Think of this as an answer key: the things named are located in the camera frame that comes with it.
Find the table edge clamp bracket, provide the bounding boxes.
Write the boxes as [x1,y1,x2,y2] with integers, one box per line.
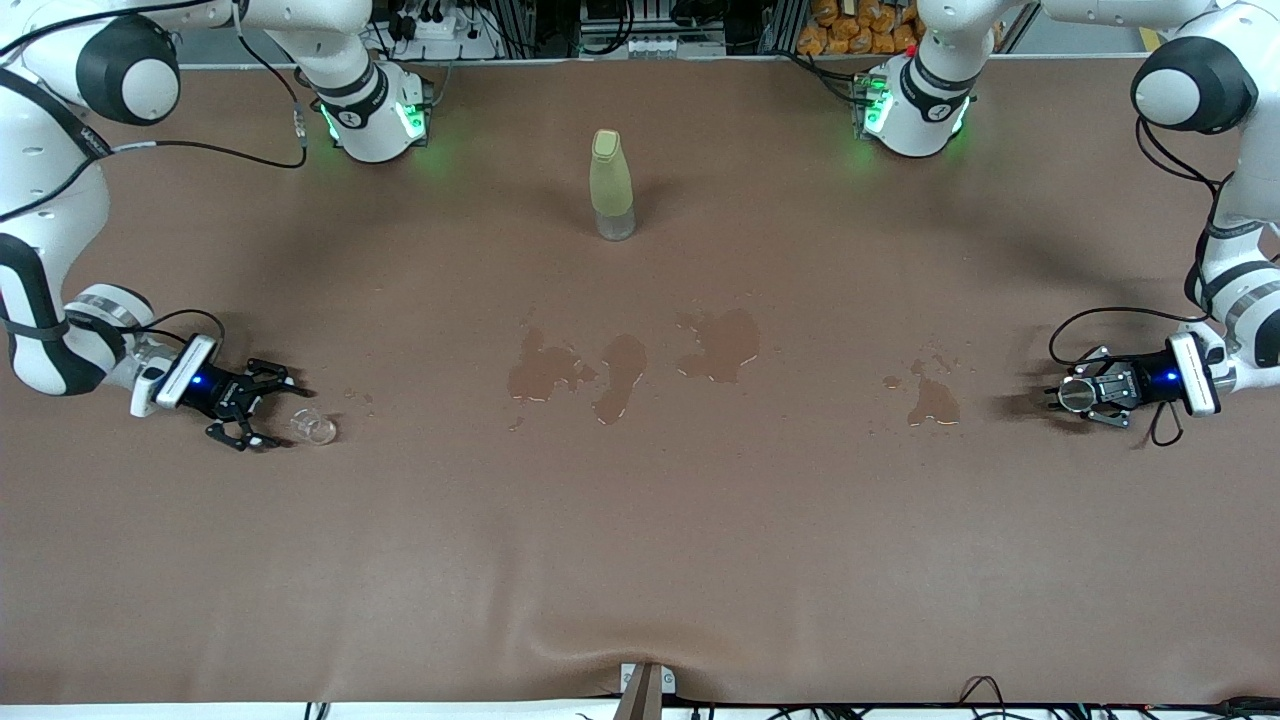
[615,662,677,720]

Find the brown table mat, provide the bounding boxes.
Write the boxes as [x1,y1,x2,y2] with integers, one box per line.
[0,55,1280,706]

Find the clear glass measuring cup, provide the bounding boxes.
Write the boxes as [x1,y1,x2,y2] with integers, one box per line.
[288,407,339,447]

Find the yellow-green bottle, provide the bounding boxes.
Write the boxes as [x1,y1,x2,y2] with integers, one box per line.
[589,128,637,242]

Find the spilled liquid puddle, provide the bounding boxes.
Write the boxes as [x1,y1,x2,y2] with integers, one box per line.
[507,325,598,406]
[593,333,649,426]
[905,360,963,428]
[675,307,763,386]

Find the white power strip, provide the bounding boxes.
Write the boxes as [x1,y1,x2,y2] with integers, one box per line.
[398,8,463,41]

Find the white terminal strip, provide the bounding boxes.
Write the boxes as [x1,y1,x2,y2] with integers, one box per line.
[582,30,727,59]

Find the bag of orange snacks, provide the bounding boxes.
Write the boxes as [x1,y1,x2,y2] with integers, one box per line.
[797,0,926,56]

